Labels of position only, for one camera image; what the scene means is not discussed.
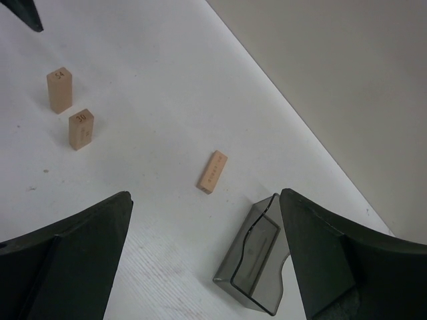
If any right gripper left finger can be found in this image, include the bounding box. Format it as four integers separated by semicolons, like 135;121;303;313
1;191;133;319

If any smoky transparent plastic box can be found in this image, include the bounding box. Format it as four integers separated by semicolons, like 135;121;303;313
213;193;290;316

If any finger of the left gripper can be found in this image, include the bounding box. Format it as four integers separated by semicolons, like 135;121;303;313
6;0;44;33

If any wood block two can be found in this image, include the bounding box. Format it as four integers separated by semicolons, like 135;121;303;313
196;150;228;195

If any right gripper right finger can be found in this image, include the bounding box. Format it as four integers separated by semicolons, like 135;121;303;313
280;189;426;319

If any wood block one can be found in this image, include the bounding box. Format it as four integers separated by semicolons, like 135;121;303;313
46;67;73;114

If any wood block three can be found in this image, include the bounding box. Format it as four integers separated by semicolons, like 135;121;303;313
69;109;94;151

